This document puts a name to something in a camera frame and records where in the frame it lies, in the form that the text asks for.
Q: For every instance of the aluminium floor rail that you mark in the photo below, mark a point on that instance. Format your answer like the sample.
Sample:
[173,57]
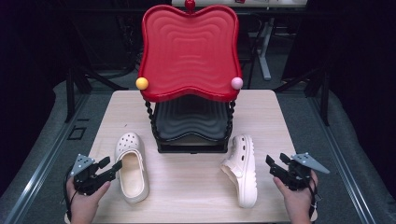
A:
[46,158]
[342,161]

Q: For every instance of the person's right hand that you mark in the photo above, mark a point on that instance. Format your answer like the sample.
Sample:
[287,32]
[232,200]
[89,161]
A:
[299,205]

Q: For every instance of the red and black shoe rack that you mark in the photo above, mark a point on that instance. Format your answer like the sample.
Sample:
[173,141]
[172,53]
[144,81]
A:
[190,53]

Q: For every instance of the black metal stand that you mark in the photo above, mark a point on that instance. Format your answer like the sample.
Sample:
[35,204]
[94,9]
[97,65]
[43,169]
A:
[70,93]
[325,96]

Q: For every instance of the person's left hand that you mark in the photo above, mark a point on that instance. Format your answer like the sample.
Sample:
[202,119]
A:
[82,208]

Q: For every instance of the cream clog shoe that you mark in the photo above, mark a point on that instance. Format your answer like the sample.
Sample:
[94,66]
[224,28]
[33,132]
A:
[132,183]
[246,174]

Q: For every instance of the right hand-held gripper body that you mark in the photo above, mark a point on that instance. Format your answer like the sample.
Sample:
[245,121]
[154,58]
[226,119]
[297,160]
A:
[299,177]

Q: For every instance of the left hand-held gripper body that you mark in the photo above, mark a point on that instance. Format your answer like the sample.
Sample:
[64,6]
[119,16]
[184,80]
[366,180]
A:
[85,182]

